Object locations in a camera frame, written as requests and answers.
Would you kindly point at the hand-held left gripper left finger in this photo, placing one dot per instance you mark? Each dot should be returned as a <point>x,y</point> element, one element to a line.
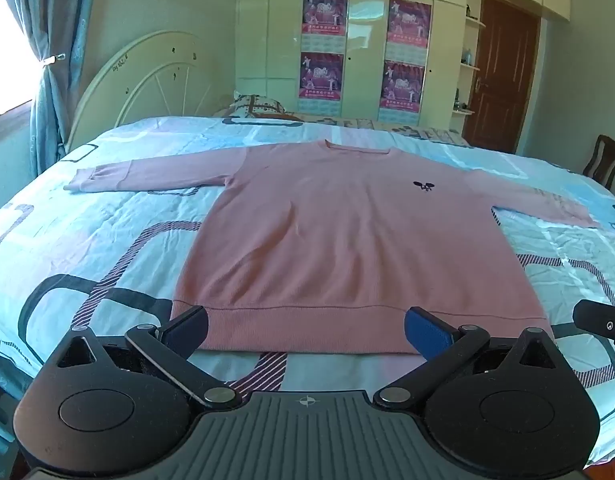
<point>188,331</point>

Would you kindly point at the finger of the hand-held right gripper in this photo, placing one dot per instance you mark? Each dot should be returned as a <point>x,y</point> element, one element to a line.
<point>600,321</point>

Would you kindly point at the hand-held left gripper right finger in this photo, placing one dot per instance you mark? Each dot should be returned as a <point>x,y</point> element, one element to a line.
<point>426,332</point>

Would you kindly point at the pink sweater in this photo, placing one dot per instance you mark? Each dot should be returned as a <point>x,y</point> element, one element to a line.
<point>337,235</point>

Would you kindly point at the bed with patterned sheet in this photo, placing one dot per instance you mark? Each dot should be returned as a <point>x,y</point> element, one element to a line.
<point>87,220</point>

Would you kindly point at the dark wooden chair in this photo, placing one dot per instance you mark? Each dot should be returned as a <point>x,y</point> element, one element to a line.
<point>605,160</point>

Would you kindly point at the floral bedspread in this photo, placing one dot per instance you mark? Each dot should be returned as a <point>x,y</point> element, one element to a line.
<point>367,124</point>

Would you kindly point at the patterned pillow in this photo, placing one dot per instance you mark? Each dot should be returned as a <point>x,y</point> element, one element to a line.
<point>252,104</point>

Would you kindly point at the blue curtain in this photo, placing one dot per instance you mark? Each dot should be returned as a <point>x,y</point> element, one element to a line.
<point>52,110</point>

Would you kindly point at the brown wooden door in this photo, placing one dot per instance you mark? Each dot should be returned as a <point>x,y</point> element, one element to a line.
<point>502,75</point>

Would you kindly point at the cream corner shelf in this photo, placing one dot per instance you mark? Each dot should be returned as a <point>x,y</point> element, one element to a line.
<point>468,67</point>

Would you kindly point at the cream round headboard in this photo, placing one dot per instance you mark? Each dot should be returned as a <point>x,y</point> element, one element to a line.
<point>137,60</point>

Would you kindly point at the cream wardrobe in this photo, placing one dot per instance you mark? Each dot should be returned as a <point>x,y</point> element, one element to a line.
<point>367,60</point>

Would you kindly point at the curtain tieback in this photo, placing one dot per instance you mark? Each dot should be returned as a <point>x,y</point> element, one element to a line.
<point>52,59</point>

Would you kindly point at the window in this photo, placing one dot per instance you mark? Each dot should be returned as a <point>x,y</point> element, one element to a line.
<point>7,60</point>

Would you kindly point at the pink wall poster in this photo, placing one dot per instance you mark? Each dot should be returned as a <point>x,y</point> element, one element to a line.
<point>403,87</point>
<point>410,25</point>
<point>321,77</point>
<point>325,15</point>

